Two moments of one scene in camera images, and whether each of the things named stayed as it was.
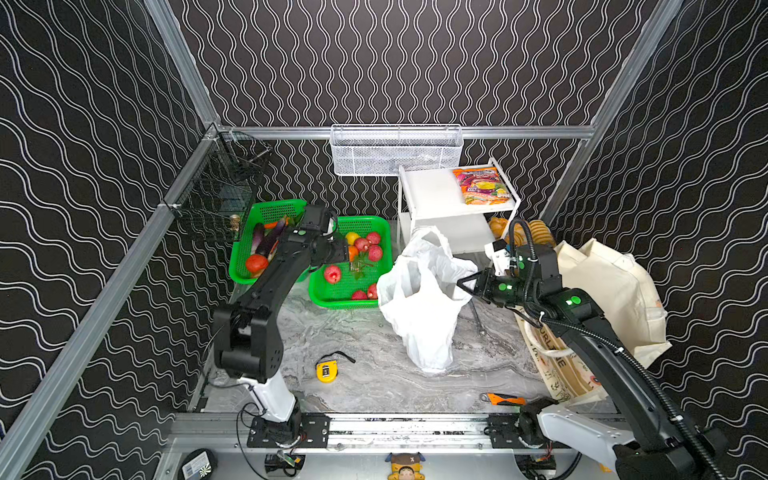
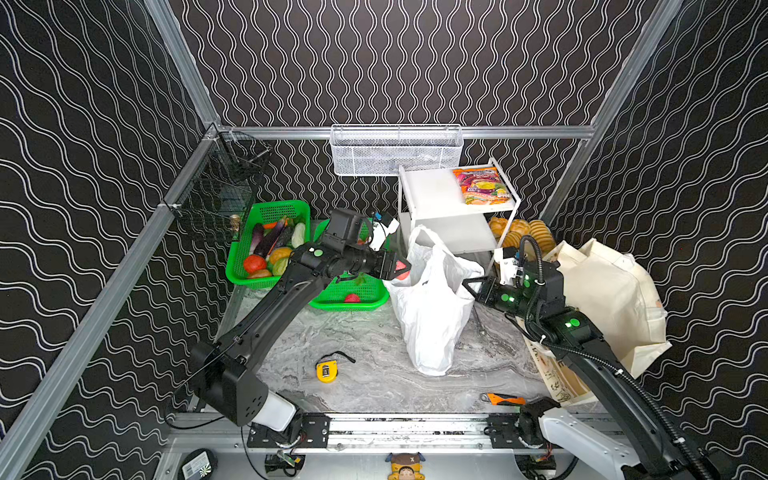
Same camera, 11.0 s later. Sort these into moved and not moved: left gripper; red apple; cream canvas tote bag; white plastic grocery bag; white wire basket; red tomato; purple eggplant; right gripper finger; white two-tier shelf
Moved: white plastic grocery bag; red apple; left gripper
Not moved: purple eggplant; right gripper finger; red tomato; white wire basket; cream canvas tote bag; white two-tier shelf
